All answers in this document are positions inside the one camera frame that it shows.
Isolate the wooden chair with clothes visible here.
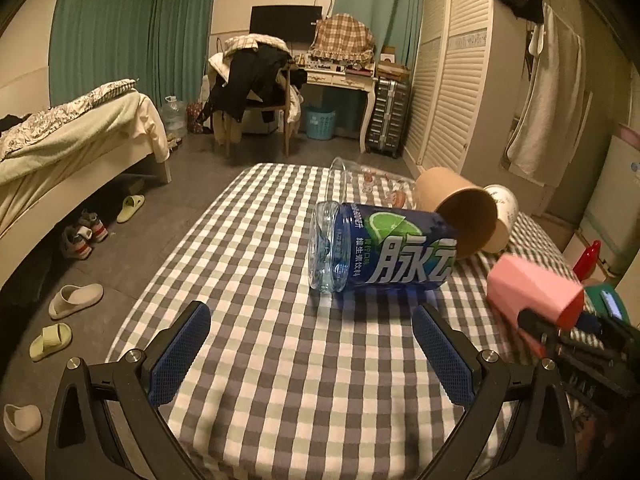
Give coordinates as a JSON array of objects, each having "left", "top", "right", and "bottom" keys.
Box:
[{"left": 198, "top": 32, "right": 306, "bottom": 155}]

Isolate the white small fridge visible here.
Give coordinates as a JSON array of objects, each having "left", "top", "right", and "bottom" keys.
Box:
[{"left": 579, "top": 124, "right": 640, "bottom": 274}]

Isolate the brown paper cup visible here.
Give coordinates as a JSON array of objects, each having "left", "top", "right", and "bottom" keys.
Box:
[{"left": 414, "top": 167, "right": 498, "bottom": 260}]

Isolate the blue laundry basket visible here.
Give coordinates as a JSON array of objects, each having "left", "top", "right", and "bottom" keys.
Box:
[{"left": 305, "top": 106, "right": 336, "bottom": 141}]

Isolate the clear glass cup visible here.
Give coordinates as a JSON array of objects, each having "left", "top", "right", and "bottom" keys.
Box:
[{"left": 326, "top": 157, "right": 416, "bottom": 209}]

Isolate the white desk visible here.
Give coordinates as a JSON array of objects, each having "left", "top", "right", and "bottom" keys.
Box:
[{"left": 302, "top": 62, "right": 376, "bottom": 154}]

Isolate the blue labelled plastic bottle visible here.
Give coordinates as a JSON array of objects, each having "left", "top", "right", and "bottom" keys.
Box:
[{"left": 307, "top": 200, "right": 458, "bottom": 294}]

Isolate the green mat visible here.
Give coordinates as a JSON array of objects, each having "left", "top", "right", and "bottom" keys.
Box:
[{"left": 585, "top": 283, "right": 630, "bottom": 324}]

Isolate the black monitor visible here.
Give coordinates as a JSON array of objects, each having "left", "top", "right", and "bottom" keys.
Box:
[{"left": 250, "top": 4, "right": 322, "bottom": 44}]

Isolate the plaid cloth bundle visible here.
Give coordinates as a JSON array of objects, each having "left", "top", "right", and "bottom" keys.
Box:
[{"left": 309, "top": 13, "right": 375, "bottom": 65}]

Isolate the yellow slipper near bed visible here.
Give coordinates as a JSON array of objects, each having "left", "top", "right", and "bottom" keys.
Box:
[{"left": 116, "top": 194, "right": 145, "bottom": 223}]

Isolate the green curtain left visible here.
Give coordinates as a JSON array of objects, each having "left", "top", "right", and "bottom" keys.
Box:
[{"left": 49, "top": 0, "right": 214, "bottom": 105}]

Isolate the large water jug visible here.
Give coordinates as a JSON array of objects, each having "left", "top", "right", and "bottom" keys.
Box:
[{"left": 160, "top": 96, "right": 188, "bottom": 139}]

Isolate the white slipper at edge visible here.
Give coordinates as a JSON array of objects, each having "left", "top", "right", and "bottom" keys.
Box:
[{"left": 3, "top": 404, "right": 42, "bottom": 442}]

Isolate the black metal suitcase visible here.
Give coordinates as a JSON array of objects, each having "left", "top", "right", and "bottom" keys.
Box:
[{"left": 364, "top": 78, "right": 410, "bottom": 158}]

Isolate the red thermos bottle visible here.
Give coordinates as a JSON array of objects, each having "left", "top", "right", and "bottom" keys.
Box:
[{"left": 573, "top": 240, "right": 601, "bottom": 282}]

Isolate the white louvered wardrobe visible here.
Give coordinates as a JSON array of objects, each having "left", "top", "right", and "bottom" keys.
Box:
[{"left": 404, "top": 0, "right": 543, "bottom": 194}]

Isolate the grey checkered tablecloth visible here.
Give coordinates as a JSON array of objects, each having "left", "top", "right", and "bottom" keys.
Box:
[{"left": 105, "top": 161, "right": 599, "bottom": 480}]

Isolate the bed with beige bedding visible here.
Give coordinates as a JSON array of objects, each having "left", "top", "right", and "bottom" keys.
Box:
[{"left": 1, "top": 79, "right": 170, "bottom": 283}]

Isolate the sneaker with red accents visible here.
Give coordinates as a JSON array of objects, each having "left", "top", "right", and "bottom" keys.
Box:
[{"left": 60, "top": 210, "right": 108, "bottom": 260}]

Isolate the white leaf-print paper cup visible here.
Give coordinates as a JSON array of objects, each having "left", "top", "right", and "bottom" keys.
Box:
[{"left": 483, "top": 184, "right": 518, "bottom": 254}]

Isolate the yellow-green slipper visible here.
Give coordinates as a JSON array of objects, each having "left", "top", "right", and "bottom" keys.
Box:
[{"left": 29, "top": 323, "right": 73, "bottom": 362}]

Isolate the hanging beige towel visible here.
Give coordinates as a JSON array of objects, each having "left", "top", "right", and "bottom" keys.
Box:
[{"left": 506, "top": 4, "right": 586, "bottom": 188}]

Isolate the smartphone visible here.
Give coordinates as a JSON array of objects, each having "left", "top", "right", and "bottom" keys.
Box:
[{"left": 601, "top": 290, "right": 624, "bottom": 321}]

